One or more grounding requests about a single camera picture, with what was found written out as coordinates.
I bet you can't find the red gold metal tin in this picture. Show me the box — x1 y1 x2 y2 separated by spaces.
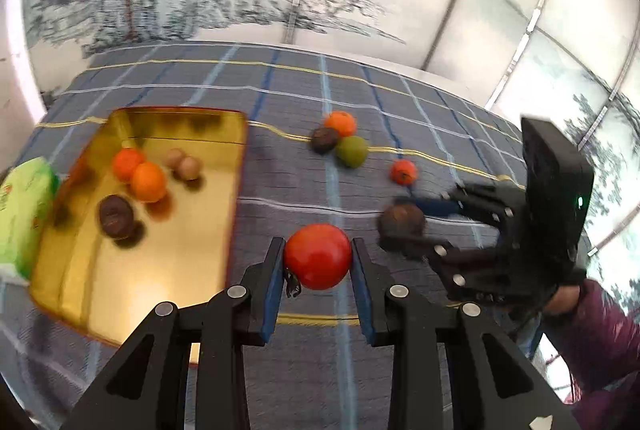
28 106 248 346

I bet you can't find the orange persimmon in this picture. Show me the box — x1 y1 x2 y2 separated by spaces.
390 158 419 187

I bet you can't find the small orange tangerine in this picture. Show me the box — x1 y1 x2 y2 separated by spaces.
129 161 167 204

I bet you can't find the dark passion fruit small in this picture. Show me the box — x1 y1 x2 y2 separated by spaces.
309 127 341 154

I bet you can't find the landscape painted sliding screen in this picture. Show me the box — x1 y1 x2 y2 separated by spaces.
18 0 639 258

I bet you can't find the green tissue pack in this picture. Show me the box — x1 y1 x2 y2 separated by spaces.
0 157 60 281

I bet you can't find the red tomato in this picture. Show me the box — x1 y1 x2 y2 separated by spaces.
283 223 352 291

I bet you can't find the person right hand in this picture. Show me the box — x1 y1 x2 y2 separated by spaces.
542 285 582 317

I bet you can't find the purple sleeve forearm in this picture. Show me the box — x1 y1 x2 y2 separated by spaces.
542 279 640 429

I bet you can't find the green round fruit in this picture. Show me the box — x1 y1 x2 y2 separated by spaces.
334 135 369 169

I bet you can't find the blue plaid tablecloth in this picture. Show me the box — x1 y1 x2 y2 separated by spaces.
1 42 526 429

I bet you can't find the dark passion fruit large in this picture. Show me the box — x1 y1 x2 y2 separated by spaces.
98 194 134 239

